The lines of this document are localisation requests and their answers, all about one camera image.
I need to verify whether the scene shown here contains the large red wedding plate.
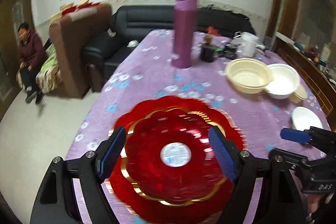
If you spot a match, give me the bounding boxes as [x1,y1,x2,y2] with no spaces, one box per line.
[109,96,247,223]

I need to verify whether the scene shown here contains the purple floral tablecloth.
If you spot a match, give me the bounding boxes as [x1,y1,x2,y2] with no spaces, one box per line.
[65,28,332,224]

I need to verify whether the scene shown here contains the black labelled jar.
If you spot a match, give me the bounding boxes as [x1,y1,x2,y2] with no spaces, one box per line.
[223,43,238,60]

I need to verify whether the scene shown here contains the cream ribbed plastic bowl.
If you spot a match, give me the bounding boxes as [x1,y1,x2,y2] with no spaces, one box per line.
[225,58,273,94]

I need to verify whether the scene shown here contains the wooden cabinet with clutter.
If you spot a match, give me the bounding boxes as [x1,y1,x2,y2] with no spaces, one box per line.
[266,0,335,130]

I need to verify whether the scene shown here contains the black leather sofa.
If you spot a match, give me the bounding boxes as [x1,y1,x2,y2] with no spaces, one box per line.
[82,5,256,92]

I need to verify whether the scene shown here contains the white plastic bowl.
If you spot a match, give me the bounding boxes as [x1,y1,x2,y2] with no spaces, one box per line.
[265,63,300,100]

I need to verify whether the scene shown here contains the brown armchair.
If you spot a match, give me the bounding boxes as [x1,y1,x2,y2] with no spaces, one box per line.
[49,3,112,98]

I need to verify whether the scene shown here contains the purple thermos bottle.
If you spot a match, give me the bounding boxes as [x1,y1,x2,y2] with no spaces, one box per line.
[171,0,198,69]

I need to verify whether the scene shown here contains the small white bowl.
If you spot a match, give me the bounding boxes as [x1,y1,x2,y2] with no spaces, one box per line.
[291,106,323,131]

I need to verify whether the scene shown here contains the person's right hand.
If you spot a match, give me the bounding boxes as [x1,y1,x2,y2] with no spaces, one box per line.
[306,193,335,223]

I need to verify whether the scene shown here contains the small cream bowl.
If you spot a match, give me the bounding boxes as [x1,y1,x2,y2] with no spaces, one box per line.
[288,85,307,104]

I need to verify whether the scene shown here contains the seated person in maroon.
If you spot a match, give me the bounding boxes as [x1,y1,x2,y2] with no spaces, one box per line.
[18,22,48,105]

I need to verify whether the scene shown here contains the small red gold-rimmed plate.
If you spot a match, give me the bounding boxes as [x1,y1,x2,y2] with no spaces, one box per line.
[120,107,226,207]

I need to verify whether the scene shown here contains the black jar with wooden knob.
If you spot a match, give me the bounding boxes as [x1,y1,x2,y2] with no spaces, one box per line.
[200,34,215,63]

